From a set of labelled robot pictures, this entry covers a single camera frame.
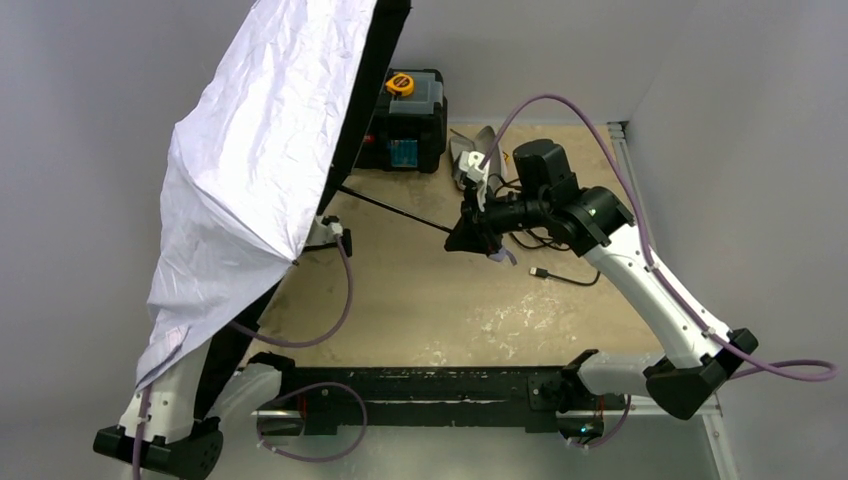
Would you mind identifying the pink umbrella case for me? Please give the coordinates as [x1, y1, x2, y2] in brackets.
[448, 126, 507, 192]

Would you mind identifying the purple umbrella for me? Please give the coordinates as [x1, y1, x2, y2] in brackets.
[136, 1, 411, 404]

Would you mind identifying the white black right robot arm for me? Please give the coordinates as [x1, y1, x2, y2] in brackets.
[444, 139, 758, 420]

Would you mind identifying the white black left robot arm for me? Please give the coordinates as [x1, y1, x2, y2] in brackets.
[93, 287, 292, 479]

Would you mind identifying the black plastic toolbox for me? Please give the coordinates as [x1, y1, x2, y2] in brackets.
[354, 68, 448, 174]

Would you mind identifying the yellow tape measure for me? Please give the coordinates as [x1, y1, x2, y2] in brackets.
[385, 72, 416, 98]

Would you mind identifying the black usb cable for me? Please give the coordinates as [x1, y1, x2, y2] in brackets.
[493, 178, 603, 289]

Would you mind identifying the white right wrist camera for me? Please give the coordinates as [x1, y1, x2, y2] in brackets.
[459, 151, 490, 211]

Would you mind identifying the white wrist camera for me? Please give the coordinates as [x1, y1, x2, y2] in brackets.
[459, 151, 490, 211]
[304, 215, 344, 250]

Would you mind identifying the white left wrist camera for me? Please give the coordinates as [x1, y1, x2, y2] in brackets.
[304, 215, 344, 250]

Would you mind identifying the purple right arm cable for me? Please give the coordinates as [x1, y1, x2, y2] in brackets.
[480, 93, 840, 384]

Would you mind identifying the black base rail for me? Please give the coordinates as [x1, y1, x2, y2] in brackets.
[253, 366, 625, 439]

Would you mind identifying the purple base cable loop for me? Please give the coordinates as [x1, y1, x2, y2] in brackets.
[255, 381, 370, 464]

